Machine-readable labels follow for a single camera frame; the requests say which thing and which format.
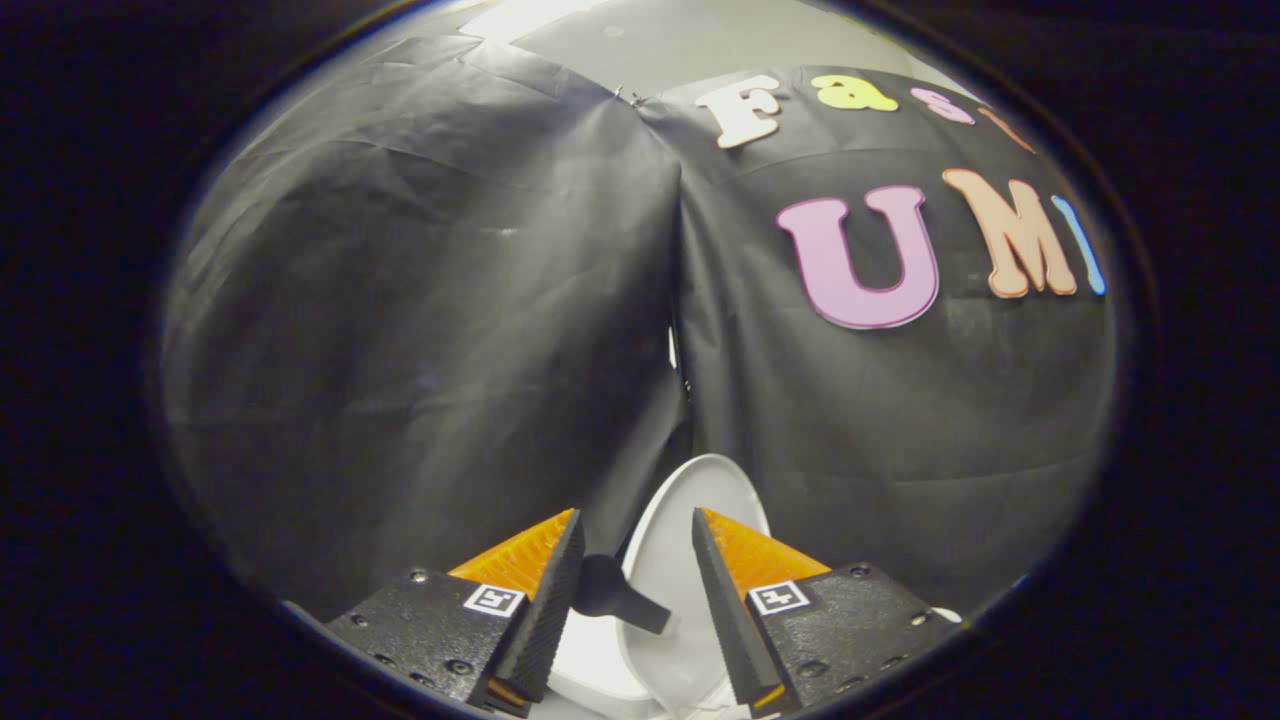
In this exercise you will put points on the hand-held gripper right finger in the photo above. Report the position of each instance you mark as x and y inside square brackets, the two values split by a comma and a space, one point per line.
[722, 610]

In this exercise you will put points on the plain black wrinkled cloth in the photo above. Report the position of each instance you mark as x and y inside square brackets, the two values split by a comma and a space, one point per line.
[400, 330]

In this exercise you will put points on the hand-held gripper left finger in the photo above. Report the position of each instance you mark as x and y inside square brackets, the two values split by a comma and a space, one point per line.
[550, 610]

